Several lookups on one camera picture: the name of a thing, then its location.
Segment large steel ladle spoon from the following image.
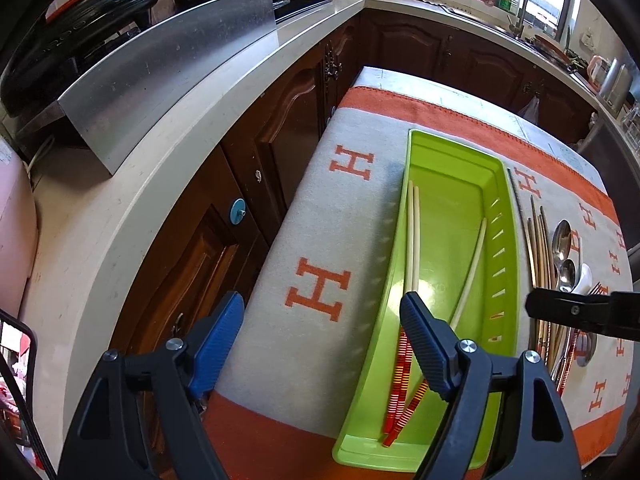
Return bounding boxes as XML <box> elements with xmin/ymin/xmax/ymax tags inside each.
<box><xmin>575</xmin><ymin>332</ymin><xmax>598</xmax><ymax>367</ymax></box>

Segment white ceramic spoon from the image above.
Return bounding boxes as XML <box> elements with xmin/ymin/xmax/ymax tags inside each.
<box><xmin>572</xmin><ymin>262</ymin><xmax>593</xmax><ymax>295</ymax></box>

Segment long silver metal spoon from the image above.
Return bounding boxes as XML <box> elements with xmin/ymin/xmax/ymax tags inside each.
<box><xmin>551</xmin><ymin>219</ymin><xmax>572</xmax><ymax>269</ymax></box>

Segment cream red-striped chopstick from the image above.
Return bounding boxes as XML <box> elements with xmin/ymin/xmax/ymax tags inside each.
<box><xmin>382</xmin><ymin>218</ymin><xmax>488</xmax><ymax>448</ymax></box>
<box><xmin>554</xmin><ymin>234</ymin><xmax>584</xmax><ymax>397</ymax></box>
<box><xmin>403</xmin><ymin>185</ymin><xmax>421</xmax><ymax>404</ymax></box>

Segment cream chopstick red striped end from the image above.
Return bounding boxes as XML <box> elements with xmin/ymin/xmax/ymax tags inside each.
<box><xmin>383</xmin><ymin>181</ymin><xmax>414</xmax><ymax>436</ymax></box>

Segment green plastic utensil tray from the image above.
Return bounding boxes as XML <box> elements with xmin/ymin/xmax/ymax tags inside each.
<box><xmin>333</xmin><ymin>129</ymin><xmax>520</xmax><ymax>472</ymax></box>

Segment chrome kitchen faucet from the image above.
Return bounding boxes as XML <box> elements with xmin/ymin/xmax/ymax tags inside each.
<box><xmin>510</xmin><ymin>0</ymin><xmax>529</xmax><ymax>39</ymax></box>

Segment small silver spoon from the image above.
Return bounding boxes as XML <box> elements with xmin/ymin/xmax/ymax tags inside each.
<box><xmin>556</xmin><ymin>259</ymin><xmax>577</xmax><ymax>292</ymax></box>

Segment brown bamboo chopstick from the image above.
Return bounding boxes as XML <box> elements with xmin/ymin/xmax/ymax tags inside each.
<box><xmin>529</xmin><ymin>195</ymin><xmax>553</xmax><ymax>365</ymax></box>

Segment plain wooden chopstick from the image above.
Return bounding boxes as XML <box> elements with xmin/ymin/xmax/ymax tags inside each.
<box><xmin>506</xmin><ymin>167</ymin><xmax>537</xmax><ymax>290</ymax></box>

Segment smartphone with lit screen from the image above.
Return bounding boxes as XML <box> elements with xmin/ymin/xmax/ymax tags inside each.
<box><xmin>1</xmin><ymin>310</ymin><xmax>40</xmax><ymax>468</ymax></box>

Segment dark wooden base cabinets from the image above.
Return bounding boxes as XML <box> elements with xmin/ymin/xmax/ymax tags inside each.
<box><xmin>111</xmin><ymin>9</ymin><xmax>592</xmax><ymax>353</ymax></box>

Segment orange beige H-pattern cloth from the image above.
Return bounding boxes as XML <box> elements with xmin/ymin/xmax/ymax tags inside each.
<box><xmin>204</xmin><ymin>72</ymin><xmax>632</xmax><ymax>479</ymax></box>

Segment pink appliance at left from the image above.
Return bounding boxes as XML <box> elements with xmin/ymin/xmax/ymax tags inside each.
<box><xmin>0</xmin><ymin>139</ymin><xmax>38</xmax><ymax>318</ymax></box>

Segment steel electric kettle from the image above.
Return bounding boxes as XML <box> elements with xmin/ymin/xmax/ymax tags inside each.
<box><xmin>598</xmin><ymin>58</ymin><xmax>632</xmax><ymax>116</ymax></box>

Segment curved steel splash panel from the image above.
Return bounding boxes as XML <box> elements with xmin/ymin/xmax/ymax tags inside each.
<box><xmin>14</xmin><ymin>0</ymin><xmax>276</xmax><ymax>174</ymax></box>

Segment black gas stove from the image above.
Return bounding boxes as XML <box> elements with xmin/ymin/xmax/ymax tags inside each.
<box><xmin>272</xmin><ymin>0</ymin><xmax>331</xmax><ymax>24</ymax></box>

